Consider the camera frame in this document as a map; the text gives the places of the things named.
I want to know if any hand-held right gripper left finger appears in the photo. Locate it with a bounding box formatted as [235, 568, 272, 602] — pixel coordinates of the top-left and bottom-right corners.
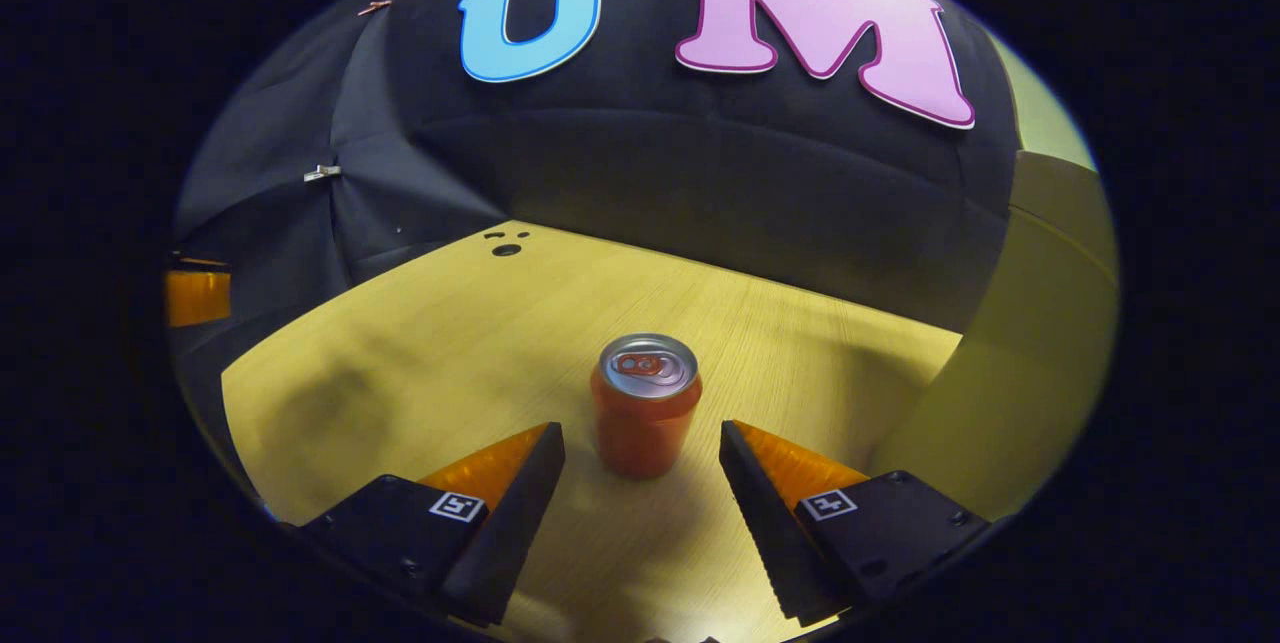
[300, 421, 567, 627]

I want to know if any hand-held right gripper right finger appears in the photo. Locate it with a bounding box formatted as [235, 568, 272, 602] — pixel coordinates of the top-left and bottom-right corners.
[718, 419, 993, 627]

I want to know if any red pop can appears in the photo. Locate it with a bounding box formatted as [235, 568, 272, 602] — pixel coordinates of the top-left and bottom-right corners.
[590, 333, 703, 480]

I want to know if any pale green desktop garbage bin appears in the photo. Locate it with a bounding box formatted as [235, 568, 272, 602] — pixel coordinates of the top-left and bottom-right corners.
[870, 33, 1119, 524]

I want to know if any wooden desktop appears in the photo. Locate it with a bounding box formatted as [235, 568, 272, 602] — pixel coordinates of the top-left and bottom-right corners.
[220, 220, 963, 643]

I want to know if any black backdrop cloth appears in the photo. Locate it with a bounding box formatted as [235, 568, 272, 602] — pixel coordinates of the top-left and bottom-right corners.
[170, 0, 1021, 484]

